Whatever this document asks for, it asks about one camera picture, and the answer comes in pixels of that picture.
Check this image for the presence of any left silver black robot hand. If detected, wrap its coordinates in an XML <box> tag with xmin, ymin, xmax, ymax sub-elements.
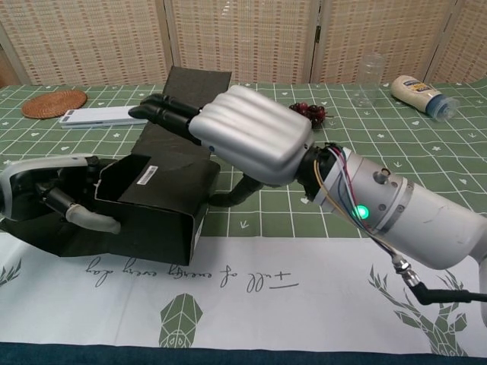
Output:
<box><xmin>0</xmin><ymin>153</ymin><xmax>122</xmax><ymax>233</ymax></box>

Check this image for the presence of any green checked deer tablecloth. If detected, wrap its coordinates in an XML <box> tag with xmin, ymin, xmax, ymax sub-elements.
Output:
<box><xmin>0</xmin><ymin>81</ymin><xmax>487</xmax><ymax>349</ymax></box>

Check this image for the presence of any white folding stand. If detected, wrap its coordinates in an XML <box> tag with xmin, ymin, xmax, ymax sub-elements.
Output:
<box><xmin>59</xmin><ymin>105</ymin><xmax>145</xmax><ymax>130</ymax></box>

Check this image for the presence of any dark red grape bunch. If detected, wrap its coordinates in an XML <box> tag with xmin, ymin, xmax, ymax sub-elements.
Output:
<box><xmin>288</xmin><ymin>101</ymin><xmax>327</xmax><ymax>132</ymax></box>

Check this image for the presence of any clear empty jar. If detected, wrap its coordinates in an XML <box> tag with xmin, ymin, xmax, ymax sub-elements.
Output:
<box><xmin>350</xmin><ymin>52</ymin><xmax>384</xmax><ymax>108</ymax></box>

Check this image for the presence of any woven folding screen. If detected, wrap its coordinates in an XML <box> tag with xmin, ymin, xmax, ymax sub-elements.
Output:
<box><xmin>0</xmin><ymin>0</ymin><xmax>487</xmax><ymax>87</ymax></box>

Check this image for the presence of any round woven brown coaster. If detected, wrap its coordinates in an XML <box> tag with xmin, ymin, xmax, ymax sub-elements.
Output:
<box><xmin>21</xmin><ymin>90</ymin><xmax>88</xmax><ymax>120</ymax></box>

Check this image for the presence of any black cardboard box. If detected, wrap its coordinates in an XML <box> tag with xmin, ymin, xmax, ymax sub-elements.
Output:
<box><xmin>0</xmin><ymin>65</ymin><xmax>234</xmax><ymax>267</ymax></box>

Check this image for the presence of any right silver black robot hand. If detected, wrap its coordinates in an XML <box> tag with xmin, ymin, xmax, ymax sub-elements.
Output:
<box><xmin>128</xmin><ymin>85</ymin><xmax>315</xmax><ymax>208</ymax></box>

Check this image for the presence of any mayonnaise squeeze bottle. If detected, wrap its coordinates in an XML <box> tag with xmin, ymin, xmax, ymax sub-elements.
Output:
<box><xmin>390</xmin><ymin>75</ymin><xmax>461</xmax><ymax>122</ymax></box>

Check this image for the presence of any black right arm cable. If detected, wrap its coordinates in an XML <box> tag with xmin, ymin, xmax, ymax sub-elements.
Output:
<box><xmin>391</xmin><ymin>254</ymin><xmax>487</xmax><ymax>305</ymax></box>

